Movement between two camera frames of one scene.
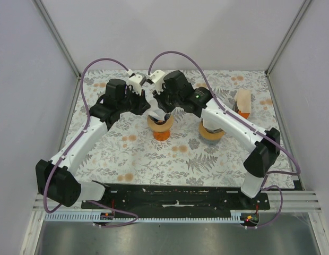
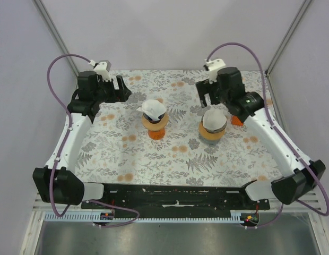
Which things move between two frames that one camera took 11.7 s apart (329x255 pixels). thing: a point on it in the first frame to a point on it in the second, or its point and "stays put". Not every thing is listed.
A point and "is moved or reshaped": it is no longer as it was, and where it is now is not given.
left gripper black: [143, 103] to [118, 95]
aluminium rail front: [293, 201] stays put
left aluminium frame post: [57, 36] stays put
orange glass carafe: [161, 136] is moved or reshaped
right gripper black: [159, 98] to [205, 87]
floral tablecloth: [127, 154] stays put
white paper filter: [156, 112] stays put
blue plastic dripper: [166, 117] to [152, 121]
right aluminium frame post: [303, 8] stays put
